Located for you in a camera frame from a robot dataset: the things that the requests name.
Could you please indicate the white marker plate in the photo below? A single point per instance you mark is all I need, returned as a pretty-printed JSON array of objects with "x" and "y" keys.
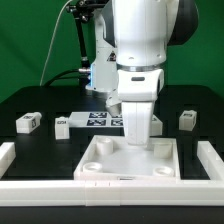
[{"x": 94, "y": 120}]

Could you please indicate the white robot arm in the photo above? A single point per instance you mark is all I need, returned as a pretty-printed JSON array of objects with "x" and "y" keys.
[{"x": 132, "y": 37}]

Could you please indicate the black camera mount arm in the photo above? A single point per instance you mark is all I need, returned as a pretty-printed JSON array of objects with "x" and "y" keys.
[{"x": 82, "y": 12}]

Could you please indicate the white square tabletop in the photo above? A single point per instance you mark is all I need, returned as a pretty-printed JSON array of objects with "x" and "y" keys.
[{"x": 112, "y": 158}]

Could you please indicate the white U-shaped fence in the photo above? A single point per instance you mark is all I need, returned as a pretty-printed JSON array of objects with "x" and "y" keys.
[{"x": 208, "y": 192}]

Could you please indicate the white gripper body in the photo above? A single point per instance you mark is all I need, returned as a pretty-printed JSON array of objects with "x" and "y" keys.
[{"x": 138, "y": 92}]

